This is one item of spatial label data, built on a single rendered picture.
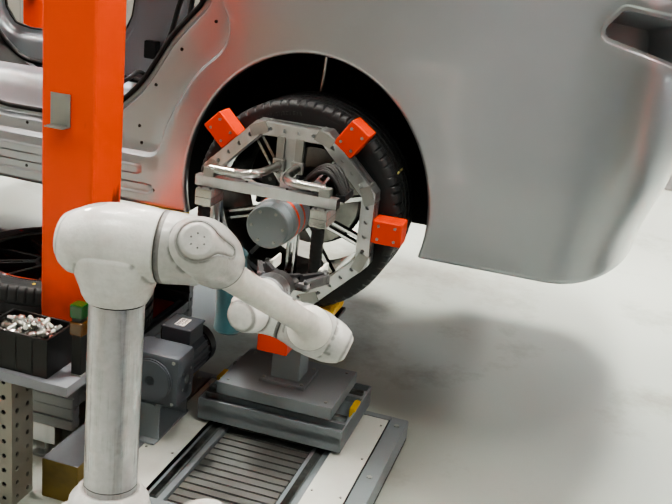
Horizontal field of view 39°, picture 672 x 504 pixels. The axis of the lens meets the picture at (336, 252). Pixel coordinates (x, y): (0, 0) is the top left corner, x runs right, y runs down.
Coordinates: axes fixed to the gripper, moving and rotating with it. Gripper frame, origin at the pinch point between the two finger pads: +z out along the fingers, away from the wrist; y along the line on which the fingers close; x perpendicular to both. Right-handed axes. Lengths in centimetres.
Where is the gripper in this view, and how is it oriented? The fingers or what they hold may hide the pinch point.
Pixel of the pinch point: (301, 264)
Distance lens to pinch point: 252.7
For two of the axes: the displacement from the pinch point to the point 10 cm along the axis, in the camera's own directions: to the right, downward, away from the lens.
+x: 1.0, -9.4, -3.2
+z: 3.0, -2.8, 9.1
